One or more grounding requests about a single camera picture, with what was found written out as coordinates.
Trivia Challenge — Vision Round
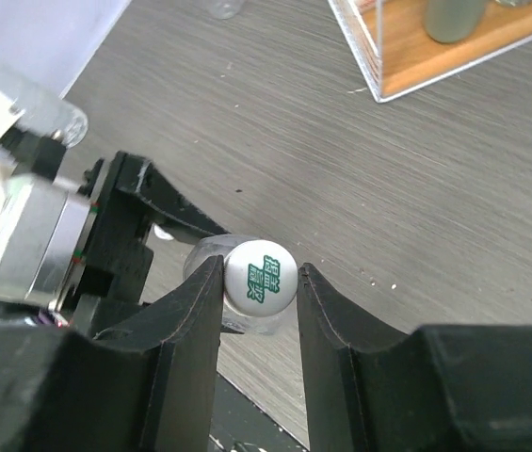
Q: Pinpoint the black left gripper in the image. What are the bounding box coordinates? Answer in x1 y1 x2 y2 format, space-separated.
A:
62 152 246 334

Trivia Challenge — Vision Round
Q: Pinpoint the clear plastic bottle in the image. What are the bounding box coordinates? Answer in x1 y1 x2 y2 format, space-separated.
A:
202 0 246 20
183 234 298 335

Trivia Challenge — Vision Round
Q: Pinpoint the glass jar, bottom shelf front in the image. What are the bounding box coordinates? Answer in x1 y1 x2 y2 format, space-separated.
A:
424 0 487 44

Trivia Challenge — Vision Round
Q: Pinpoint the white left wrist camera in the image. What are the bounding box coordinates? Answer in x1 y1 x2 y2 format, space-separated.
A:
0 61 95 311

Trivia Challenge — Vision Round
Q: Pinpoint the white bottle cap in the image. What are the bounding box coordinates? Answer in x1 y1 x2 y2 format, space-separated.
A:
153 225 174 241
224 239 298 318

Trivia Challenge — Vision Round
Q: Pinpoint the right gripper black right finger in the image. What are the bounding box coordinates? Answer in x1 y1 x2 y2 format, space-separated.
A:
297 264 532 451

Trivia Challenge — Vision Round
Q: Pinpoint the white wire shelf rack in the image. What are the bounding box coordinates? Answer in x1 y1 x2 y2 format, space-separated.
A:
329 1 532 104

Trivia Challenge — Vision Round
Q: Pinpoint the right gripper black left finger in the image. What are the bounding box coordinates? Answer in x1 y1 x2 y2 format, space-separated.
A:
0 256 223 451

